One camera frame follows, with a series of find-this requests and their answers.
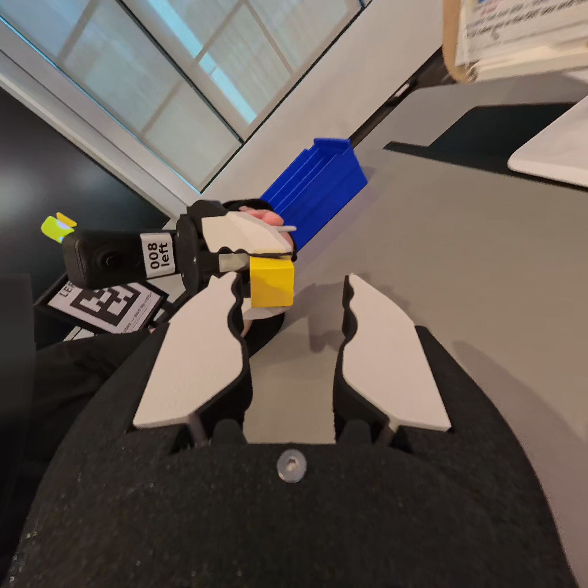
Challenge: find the white document stand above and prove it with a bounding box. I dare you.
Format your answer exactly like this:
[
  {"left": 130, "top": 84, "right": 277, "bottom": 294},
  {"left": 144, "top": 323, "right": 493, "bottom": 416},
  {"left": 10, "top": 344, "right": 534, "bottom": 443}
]
[{"left": 459, "top": 43, "right": 588, "bottom": 189}]

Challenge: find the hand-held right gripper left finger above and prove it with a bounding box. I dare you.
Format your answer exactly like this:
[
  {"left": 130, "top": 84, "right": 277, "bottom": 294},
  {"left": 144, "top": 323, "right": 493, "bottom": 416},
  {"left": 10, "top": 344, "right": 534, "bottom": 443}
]
[{"left": 132, "top": 273, "right": 253, "bottom": 444}]

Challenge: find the yellow wooden cube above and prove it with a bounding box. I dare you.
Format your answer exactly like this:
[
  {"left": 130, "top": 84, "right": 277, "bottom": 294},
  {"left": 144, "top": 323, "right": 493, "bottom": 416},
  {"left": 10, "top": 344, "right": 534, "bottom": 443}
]
[{"left": 249, "top": 256, "right": 295, "bottom": 307}]

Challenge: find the person's left forearm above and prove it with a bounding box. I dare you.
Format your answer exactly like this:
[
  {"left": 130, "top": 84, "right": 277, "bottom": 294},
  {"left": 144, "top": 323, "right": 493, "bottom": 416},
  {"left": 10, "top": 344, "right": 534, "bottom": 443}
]
[{"left": 34, "top": 324, "right": 159, "bottom": 442}]

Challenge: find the black desk cover flap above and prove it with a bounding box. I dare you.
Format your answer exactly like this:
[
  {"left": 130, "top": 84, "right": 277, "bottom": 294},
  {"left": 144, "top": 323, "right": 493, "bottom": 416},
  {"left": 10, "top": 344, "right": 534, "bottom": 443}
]
[{"left": 429, "top": 103, "right": 575, "bottom": 175}]

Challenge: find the large window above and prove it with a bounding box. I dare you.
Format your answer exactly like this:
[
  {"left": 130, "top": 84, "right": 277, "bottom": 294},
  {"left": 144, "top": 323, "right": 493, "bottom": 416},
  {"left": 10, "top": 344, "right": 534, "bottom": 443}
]
[{"left": 0, "top": 0, "right": 373, "bottom": 194}]

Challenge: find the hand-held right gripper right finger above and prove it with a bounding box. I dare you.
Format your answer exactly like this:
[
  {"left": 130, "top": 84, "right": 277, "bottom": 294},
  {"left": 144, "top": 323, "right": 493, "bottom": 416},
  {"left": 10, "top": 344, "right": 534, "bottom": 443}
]
[{"left": 333, "top": 273, "right": 452, "bottom": 444}]

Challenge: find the person's left hand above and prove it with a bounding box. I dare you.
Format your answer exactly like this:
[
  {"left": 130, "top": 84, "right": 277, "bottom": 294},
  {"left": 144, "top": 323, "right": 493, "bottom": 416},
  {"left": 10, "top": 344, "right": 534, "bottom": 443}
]
[{"left": 239, "top": 207, "right": 283, "bottom": 228}]

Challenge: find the blue plastic bin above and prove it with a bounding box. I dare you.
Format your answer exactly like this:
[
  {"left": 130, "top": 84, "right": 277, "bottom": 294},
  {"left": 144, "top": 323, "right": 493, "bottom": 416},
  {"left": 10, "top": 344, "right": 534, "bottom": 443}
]
[{"left": 259, "top": 138, "right": 368, "bottom": 251}]

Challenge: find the printed instruction sheet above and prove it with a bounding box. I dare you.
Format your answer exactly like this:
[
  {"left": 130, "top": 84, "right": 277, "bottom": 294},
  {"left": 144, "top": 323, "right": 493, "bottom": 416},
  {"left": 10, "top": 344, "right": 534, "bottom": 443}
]
[{"left": 462, "top": 0, "right": 588, "bottom": 65}]

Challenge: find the black monitor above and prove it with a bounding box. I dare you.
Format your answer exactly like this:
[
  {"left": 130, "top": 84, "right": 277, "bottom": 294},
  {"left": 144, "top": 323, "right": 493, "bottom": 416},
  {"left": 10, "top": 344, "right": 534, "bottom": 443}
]
[{"left": 0, "top": 87, "right": 171, "bottom": 299}]

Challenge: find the yellow-green paper tag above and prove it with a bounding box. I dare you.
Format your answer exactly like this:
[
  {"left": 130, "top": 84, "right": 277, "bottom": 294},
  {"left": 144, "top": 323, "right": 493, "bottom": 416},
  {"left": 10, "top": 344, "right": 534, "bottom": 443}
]
[{"left": 40, "top": 212, "right": 78, "bottom": 244}]

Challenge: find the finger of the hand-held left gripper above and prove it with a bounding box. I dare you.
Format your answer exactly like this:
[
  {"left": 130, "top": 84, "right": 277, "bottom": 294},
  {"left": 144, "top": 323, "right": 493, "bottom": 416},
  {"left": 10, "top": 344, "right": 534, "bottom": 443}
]
[
  {"left": 241, "top": 303, "right": 289, "bottom": 321},
  {"left": 201, "top": 211, "right": 295, "bottom": 258}
]

